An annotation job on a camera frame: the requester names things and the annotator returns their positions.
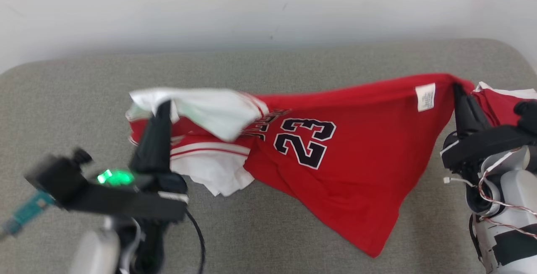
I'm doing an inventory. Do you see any red jersey number 23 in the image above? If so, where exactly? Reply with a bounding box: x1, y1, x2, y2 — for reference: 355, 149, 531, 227
126, 73, 477, 258

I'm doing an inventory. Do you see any thin black cable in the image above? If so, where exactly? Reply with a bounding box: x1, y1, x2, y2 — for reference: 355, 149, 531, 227
468, 215, 483, 262
185, 209, 206, 274

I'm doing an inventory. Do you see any white red wire bundle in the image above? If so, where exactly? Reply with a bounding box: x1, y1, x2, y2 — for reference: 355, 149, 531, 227
443, 150, 537, 241

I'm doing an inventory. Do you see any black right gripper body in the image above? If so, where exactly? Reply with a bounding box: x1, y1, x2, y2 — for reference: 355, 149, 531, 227
441, 125, 537, 170

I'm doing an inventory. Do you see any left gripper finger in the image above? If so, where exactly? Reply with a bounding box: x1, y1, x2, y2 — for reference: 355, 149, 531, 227
153, 101, 173, 174
129, 101, 167, 174

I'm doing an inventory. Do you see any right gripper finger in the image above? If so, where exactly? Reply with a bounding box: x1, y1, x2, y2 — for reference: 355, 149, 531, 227
453, 83, 473, 139
467, 97, 493, 134

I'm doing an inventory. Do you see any teal cable connector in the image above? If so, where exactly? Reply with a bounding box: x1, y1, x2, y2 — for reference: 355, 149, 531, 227
0, 191, 55, 239

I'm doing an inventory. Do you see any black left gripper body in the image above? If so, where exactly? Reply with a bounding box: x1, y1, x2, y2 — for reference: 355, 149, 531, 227
69, 169, 189, 224

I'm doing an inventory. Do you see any red shorts white stripe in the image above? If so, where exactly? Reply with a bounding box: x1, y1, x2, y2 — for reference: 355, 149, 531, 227
474, 82, 537, 128

